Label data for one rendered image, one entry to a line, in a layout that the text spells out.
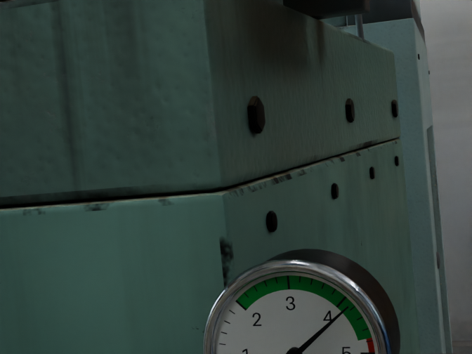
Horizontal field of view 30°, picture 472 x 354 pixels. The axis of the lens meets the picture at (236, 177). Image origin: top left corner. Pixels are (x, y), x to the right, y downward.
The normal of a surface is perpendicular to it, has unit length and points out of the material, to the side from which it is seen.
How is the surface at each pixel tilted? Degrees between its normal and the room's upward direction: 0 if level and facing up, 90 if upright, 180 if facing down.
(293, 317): 90
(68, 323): 90
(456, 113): 90
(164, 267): 90
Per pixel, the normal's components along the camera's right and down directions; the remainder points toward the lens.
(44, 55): -0.30, 0.08
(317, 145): 0.95, -0.07
